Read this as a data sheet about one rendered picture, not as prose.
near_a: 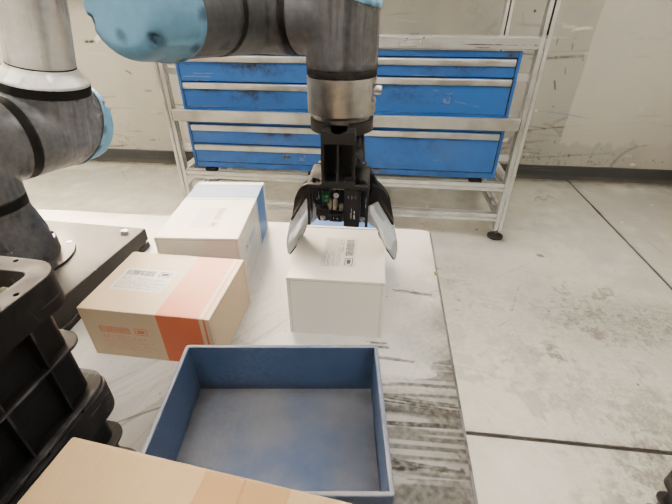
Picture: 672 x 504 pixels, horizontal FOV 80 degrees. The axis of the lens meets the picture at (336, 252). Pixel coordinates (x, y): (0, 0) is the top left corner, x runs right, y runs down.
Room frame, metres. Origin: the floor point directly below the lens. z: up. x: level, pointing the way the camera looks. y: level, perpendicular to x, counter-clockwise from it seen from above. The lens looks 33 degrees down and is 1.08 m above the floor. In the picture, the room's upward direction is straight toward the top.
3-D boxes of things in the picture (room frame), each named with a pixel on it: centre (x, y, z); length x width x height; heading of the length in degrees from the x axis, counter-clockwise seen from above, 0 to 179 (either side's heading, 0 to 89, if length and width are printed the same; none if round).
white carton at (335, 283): (0.48, -0.01, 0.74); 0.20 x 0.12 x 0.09; 175
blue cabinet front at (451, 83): (1.86, -0.42, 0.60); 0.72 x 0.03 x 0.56; 84
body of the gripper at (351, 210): (0.45, -0.01, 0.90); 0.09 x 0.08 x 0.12; 175
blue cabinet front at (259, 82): (1.95, 0.38, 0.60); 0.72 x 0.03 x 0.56; 84
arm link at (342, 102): (0.46, -0.01, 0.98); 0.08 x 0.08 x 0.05
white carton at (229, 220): (0.58, 0.19, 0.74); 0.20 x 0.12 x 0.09; 178
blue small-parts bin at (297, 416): (0.22, 0.06, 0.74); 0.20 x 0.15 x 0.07; 90
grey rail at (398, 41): (1.94, -0.02, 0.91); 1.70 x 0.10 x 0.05; 84
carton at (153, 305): (0.40, 0.21, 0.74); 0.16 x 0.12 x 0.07; 82
